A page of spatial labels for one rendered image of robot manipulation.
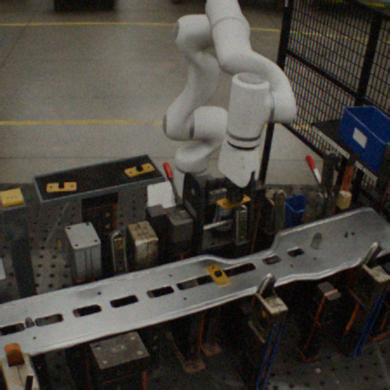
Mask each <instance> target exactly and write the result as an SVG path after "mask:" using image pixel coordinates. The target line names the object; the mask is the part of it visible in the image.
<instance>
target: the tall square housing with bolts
mask: <svg viewBox="0 0 390 390"><path fill-rule="evenodd" d="M64 231H65V241H66V251H67V257H68V262H69V265H70V268H71V281H72V286H81V285H84V284H88V283H91V282H95V281H99V280H100V277H102V276H104V275H103V274H102V265H101V241H100V239H99V237H98V235H97V233H96V231H94V229H93V227H92V224H91V222H85V223H81V224H77V225H70V226H66V227H65V228H64ZM98 307H99V309H100V311H102V310H101V307H100V306H99V305H94V306H89V307H83V308H79V309H77V312H78V314H79V315H80V317H82V316H85V314H84V311H85V310H87V311H88V310H91V309H94V308H98Z"/></svg>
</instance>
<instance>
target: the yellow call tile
mask: <svg viewBox="0 0 390 390"><path fill-rule="evenodd" d="M0 197H1V200H2V203H3V206H8V205H15V204H20V203H23V202H24V198H23V195H22V193H21V191H20V189H19V188H17V189H14V190H8V191H5V192H0Z"/></svg>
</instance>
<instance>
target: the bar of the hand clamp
mask: <svg viewBox="0 0 390 390"><path fill-rule="evenodd" d="M339 161H340V157H338V156H336V152H334V151H327V152H324V159H323V165H322V173H321V179H320V183H321V186H320V193H322V194H323V203H324V197H325V192H326V193H327V195H328V197H327V198H325V200H327V201H328V202H329V201H330V200H331V194H332V188H333V177H334V170H335V165H336V164H338V163H339Z"/></svg>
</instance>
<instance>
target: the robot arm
mask: <svg viewBox="0 0 390 390"><path fill-rule="evenodd" d="M250 35H251V34H250V28H249V24H248V22H247V20H246V19H245V17H244V16H243V15H242V13H241V9H240V7H239V2H238V1H237V0H208V1H207V3H206V6H205V15H191V16H185V17H182V18H180V19H179V20H178V21H177V22H176V24H175V25H174V29H173V39H174V41H175V44H176V45H177V47H178V49H179V50H180V52H182V53H183V54H184V55H185V57H186V58H187V59H188V61H189V69H188V75H187V81H186V85H185V89H184V90H183V92H182V93H181V94H179V95H178V97H177V98H176V99H175V100H174V101H173V102H172V103H171V105H170V106H169V109H168V110H167V112H166V114H165V117H164V118H163V123H162V125H163V132H164V134H165V135H166V136H167V137H168V138H170V139H171V140H172V139H173V141H179V142H188V143H186V144H183V145H181V146H180V147H179V148H178V149H177V151H176V154H175V164H174V175H173V177H174V179H173V180H174V183H175V186H176V188H177V191H178V195H179V196H181V198H182V191H183V179H184V175H185V173H187V172H189V171H194V172H195V173H196V175H197V176H203V175H206V172H207V166H208V160H209V156H210V154H211V153H212V152H213V151H215V150H217V149H218V148H219V147H220V146H221V145H222V148H221V152H220V156H219V169H220V171H221V172H223V173H224V175H225V178H226V180H225V182H226V184H227V187H226V194H225V198H226V199H229V198H230V197H231V196H233V198H232V204H233V205H236V204H238V203H239V202H241V201H242V200H243V196H244V191H248V192H254V191H255V184H254V183H255V182H256V180H257V177H258V172H259V144H260V142H261V139H262V133H263V130H262V129H263V126H264V125H265V124H283V123H288V122H291V121H292V120H294V118H295V114H296V108H297V106H296V102H295V97H294V94H293V91H292V89H291V86H290V84H289V83H288V80H287V78H286V75H285V74H284V72H283V71H282V70H281V69H280V68H279V67H278V66H277V65H276V64H275V63H272V62H271V61H269V60H268V59H266V58H264V57H262V56H260V55H259V54H256V53H255V52H253V51H252V48H251V44H250V40H249V38H250ZM207 47H212V48H216V52H217V56H218V60H219V63H218V61H217V59H216V58H215V57H214V56H213V55H212V54H211V53H207V52H206V51H205V50H204V48H207ZM219 66H220V67H221V69H222V70H223V71H224V72H226V73H227V74H230V75H232V76H233V78H232V91H231V98H230V104H229V111H228V112H227V111H226V110H224V109H222V108H220V107H218V106H200V105H203V104H205V103H206V102H207V101H208V100H209V99H210V98H211V97H212V95H213V94H214V92H215V90H216V88H217V85H218V81H219V73H220V68H219ZM174 198H175V195H174V193H173V190H172V189H171V190H169V191H168V192H166V193H165V195H164V196H163V199H162V206H163V207H164V208H167V207H173V206H176V204H175V200H174Z"/></svg>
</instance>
